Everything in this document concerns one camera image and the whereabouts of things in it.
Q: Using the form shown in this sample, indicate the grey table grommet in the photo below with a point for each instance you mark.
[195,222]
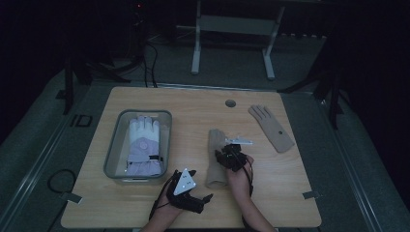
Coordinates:
[230,103]

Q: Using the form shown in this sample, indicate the white metal stand frame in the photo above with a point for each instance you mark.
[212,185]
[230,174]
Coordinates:
[238,25]

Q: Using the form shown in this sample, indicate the grey tape piece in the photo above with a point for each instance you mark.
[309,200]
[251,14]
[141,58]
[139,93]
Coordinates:
[71,197]
[311,195]

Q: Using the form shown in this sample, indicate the plain beige knit glove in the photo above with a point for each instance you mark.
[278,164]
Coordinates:
[214,174]

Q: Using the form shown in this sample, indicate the person's right hand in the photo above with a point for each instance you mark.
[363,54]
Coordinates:
[239,182]

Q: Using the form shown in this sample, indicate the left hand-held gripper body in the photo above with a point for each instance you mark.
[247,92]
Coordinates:
[184,185]

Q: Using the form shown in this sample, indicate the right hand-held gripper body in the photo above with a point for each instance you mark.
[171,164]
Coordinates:
[232,158]

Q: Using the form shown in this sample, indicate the beige glove with black dot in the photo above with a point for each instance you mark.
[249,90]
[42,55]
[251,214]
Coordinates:
[270,127]

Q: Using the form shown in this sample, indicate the dark equipment with red light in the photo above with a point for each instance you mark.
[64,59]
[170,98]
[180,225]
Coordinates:
[139,25]

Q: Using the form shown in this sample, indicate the person's left hand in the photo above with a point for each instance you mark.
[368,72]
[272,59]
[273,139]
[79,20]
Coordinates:
[165,208]

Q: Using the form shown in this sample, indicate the clear grey plastic bin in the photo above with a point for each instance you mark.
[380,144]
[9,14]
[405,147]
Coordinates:
[112,154]

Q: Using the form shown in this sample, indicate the black tripod stand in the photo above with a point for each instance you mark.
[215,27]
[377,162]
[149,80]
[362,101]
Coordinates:
[333,96]
[68,83]

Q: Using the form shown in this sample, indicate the white and lilac ski glove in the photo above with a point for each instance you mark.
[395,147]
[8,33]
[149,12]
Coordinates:
[143,129]

